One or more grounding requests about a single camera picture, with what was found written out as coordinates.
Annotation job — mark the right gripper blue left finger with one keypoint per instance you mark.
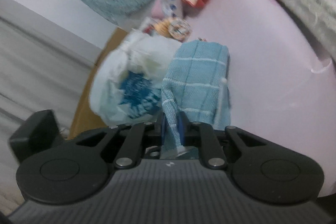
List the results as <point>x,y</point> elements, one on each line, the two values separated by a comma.
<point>163,126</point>

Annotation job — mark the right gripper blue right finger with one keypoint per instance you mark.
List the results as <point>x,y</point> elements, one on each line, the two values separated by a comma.
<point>182,126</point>

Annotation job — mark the light blue checked towel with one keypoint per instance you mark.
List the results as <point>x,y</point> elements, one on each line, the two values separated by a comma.
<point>195,84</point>

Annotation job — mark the white blue plastic bag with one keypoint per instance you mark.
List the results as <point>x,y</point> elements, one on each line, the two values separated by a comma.
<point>129,81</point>

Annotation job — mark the cardboard box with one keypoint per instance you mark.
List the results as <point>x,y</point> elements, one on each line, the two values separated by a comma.
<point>85,117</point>

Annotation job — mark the round patterned snack pack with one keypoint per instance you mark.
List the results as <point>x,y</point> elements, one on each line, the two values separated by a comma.
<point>175,28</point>

